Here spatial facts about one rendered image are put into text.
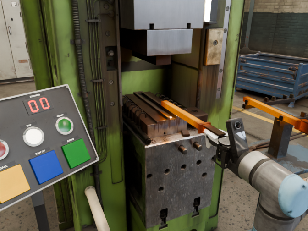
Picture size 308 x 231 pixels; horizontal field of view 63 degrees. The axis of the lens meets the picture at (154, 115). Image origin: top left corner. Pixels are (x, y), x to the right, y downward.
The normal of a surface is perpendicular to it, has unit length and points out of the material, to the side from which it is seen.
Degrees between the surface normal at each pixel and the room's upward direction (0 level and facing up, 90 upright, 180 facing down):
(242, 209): 0
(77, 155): 60
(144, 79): 90
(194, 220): 90
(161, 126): 90
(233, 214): 0
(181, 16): 90
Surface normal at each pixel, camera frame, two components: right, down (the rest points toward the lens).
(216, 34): 0.43, 0.34
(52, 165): 0.67, -0.25
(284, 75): -0.77, 0.22
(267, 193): -0.90, 0.14
